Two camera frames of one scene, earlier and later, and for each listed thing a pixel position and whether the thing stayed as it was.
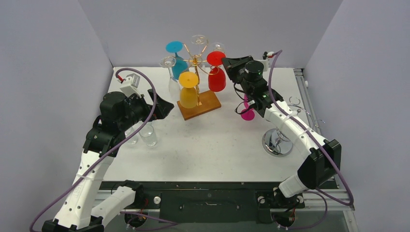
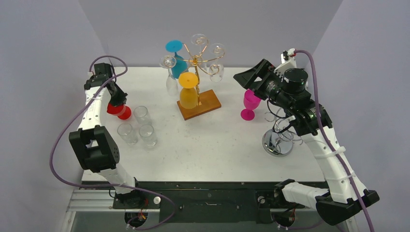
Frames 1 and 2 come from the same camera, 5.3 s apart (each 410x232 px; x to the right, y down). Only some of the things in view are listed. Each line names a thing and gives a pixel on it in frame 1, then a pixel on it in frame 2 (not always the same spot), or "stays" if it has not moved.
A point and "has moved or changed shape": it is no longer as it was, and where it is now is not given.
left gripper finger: [162, 108] to [118, 96]
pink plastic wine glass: [247, 114] stays
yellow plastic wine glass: [188, 97] stays
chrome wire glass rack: [276, 142] stays
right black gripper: [239, 66] to [260, 79]
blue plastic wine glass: [181, 66] stays
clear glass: [147, 133] stays
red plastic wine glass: [216, 76] has moved or changed shape
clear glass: [133, 140] stays
